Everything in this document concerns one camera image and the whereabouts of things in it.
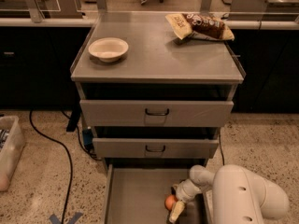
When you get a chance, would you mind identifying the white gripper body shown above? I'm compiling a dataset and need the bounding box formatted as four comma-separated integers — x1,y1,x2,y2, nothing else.
176,179,202,203

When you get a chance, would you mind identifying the orange fruit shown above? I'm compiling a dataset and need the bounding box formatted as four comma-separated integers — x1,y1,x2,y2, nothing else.
164,194,178,211

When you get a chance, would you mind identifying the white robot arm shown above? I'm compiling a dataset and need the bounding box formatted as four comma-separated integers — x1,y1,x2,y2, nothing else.
169,164,290,224

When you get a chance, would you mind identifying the bottom grey drawer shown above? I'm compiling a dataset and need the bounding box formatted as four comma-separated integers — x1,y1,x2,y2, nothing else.
101,163,214,224

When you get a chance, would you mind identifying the grey drawer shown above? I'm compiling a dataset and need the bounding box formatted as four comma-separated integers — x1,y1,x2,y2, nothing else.
80,100,234,127
101,163,214,224
93,138,219,159

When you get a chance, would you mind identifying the middle grey drawer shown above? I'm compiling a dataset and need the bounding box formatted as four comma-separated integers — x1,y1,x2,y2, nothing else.
93,138,219,159

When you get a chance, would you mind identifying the grey drawer cabinet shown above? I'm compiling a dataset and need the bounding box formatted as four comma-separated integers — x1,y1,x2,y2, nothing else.
71,12,245,166

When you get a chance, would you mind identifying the top grey drawer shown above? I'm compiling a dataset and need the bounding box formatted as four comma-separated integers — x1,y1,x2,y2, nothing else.
80,100,234,127

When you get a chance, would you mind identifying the blue power box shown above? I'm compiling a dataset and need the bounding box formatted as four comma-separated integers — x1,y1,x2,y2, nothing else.
82,129,93,151

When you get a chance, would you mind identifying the white bowl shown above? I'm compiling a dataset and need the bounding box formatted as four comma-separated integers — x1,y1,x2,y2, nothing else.
88,37,129,63

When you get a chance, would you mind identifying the brown chip bag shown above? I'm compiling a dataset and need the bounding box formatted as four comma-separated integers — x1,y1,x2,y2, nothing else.
165,13,235,41

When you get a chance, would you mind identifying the clear plastic bin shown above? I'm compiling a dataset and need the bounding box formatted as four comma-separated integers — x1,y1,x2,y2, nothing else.
0,116,25,191

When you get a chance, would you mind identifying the black cable right floor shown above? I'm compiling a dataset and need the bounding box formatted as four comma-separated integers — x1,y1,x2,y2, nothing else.
218,133,226,166

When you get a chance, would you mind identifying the black cable floor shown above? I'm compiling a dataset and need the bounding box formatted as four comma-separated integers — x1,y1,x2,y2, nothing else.
28,109,74,224
218,133,226,166

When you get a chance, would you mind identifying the black cable left floor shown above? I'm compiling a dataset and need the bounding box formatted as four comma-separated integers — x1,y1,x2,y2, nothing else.
28,109,74,224

